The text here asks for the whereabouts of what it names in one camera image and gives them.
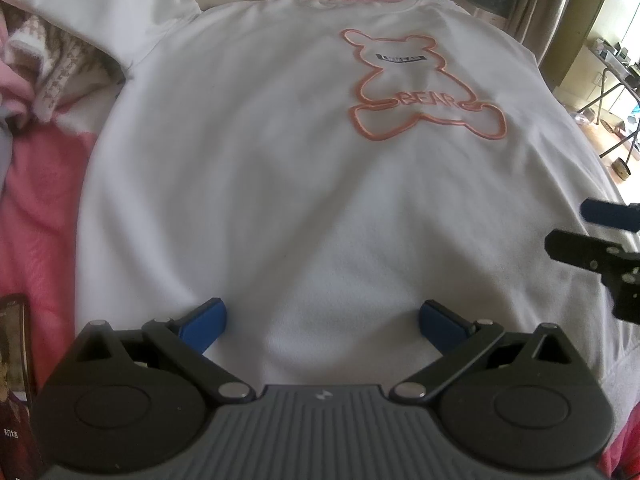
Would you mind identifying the white bear outline sweatshirt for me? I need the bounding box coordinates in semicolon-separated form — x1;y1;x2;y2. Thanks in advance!
0;0;640;396

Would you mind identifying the metal folding table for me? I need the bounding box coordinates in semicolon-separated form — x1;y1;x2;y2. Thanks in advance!
584;35;640;162

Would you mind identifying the houndstooth knit garment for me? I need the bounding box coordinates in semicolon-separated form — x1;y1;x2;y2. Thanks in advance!
4;14;117;124

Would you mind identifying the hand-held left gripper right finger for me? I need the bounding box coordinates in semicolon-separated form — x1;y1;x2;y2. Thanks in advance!
392;298;574;404

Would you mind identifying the pink floral blanket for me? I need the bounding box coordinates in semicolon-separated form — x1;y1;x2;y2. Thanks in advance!
0;0;640;480

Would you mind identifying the beige curtain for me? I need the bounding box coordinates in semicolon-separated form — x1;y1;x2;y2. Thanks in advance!
510;0;617;69

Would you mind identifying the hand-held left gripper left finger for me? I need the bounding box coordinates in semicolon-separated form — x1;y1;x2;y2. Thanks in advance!
75;297;254;404

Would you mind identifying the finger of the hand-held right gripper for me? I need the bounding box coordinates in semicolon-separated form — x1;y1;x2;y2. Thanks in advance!
544;229;640;322
581;198;640;234

